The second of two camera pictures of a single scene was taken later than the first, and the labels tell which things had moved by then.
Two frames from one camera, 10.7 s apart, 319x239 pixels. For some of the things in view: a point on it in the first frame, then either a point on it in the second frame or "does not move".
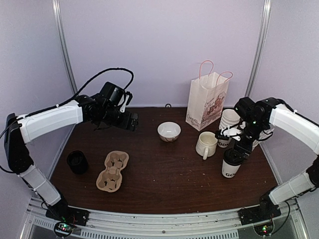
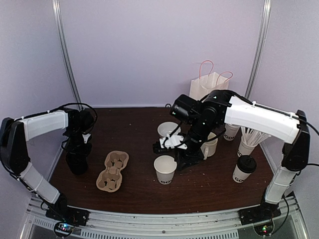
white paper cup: (228, 170) -> (239, 176)
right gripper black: (237, 146) -> (194, 157)
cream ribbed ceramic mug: (207, 144) does not move
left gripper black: (124, 123) -> (85, 150)
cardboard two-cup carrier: (110, 179) does not move
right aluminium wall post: (254, 69) does not move
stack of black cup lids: (78, 162) does not move
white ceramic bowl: (169, 131) does not move
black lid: (233, 157) -> (246, 164)
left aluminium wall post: (60, 27) does not move
